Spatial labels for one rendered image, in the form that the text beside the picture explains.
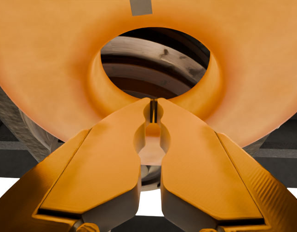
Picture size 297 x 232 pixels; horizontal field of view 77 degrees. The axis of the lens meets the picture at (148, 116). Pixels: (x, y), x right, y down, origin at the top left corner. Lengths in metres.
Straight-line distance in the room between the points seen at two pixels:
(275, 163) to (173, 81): 9.01
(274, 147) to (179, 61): 5.76
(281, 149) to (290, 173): 3.28
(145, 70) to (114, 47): 0.06
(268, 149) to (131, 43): 5.75
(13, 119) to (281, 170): 8.97
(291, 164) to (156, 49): 9.39
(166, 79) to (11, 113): 0.60
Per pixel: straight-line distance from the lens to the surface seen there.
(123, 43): 0.30
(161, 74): 0.30
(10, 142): 6.53
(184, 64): 0.32
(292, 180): 9.18
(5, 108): 0.78
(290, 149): 6.23
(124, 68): 0.30
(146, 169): 0.39
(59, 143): 0.35
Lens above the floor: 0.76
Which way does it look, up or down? 47 degrees up
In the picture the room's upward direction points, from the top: 179 degrees clockwise
